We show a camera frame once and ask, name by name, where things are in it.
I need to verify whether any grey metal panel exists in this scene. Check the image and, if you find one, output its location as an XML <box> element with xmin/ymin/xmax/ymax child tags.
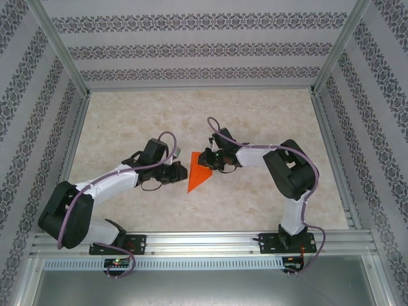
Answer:
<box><xmin>31</xmin><ymin>269</ymin><xmax>377</xmax><ymax>306</ymax></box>

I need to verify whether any thin black right gripper cable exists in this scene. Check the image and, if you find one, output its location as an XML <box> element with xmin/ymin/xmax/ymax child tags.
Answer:
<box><xmin>216</xmin><ymin>159</ymin><xmax>238</xmax><ymax>175</ymax></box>

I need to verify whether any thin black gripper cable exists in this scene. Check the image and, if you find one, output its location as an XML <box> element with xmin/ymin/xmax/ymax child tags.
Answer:
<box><xmin>216</xmin><ymin>159</ymin><xmax>238</xmax><ymax>175</ymax></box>
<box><xmin>140</xmin><ymin>178</ymin><xmax>165</xmax><ymax>192</ymax></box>

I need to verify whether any thin black left gripper cable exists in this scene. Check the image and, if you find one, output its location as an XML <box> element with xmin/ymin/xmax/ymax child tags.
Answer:
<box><xmin>140</xmin><ymin>178</ymin><xmax>165</xmax><ymax>192</ymax></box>

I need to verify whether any aluminium table end rail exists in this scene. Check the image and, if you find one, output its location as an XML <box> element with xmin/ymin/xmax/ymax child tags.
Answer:
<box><xmin>87</xmin><ymin>87</ymin><xmax>315</xmax><ymax>94</ymax></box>

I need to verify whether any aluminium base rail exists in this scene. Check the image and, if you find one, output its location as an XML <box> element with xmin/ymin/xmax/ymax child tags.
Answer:
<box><xmin>30</xmin><ymin>231</ymin><xmax>379</xmax><ymax>257</ymax></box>

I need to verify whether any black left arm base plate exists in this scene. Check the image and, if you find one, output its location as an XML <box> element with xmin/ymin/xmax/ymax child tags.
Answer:
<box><xmin>89</xmin><ymin>234</ymin><xmax>147</xmax><ymax>256</ymax></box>

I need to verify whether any aluminium table side rail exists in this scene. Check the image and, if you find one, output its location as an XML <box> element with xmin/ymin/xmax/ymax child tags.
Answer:
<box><xmin>310</xmin><ymin>91</ymin><xmax>363</xmax><ymax>230</ymax></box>
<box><xmin>44</xmin><ymin>94</ymin><xmax>92</xmax><ymax>232</ymax></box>

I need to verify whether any slotted cable duct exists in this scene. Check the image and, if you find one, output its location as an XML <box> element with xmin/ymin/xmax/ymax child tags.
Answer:
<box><xmin>43</xmin><ymin>256</ymin><xmax>284</xmax><ymax>272</ymax></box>

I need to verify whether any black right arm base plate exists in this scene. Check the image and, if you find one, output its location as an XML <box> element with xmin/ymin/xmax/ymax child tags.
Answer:
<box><xmin>258</xmin><ymin>232</ymin><xmax>317</xmax><ymax>255</ymax></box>

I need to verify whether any aluminium frame post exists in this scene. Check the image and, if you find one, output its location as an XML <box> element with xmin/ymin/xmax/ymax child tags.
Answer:
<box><xmin>310</xmin><ymin>0</ymin><xmax>372</xmax><ymax>95</ymax></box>
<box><xmin>25</xmin><ymin>0</ymin><xmax>92</xmax><ymax>96</ymax></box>

